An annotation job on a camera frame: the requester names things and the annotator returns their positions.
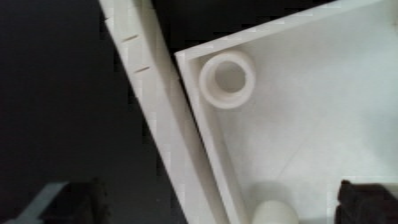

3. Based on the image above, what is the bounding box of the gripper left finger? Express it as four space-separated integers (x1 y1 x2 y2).
8 179 112 224

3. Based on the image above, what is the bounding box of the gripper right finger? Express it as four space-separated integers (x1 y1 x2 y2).
336 180 398 224

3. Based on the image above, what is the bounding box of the white square table top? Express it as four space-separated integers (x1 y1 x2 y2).
176 0 398 224

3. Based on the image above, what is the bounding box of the white table leg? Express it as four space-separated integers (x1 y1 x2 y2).
253 200 299 224

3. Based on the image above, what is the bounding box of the white U-shaped obstacle fence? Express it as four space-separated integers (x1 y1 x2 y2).
98 0 230 224

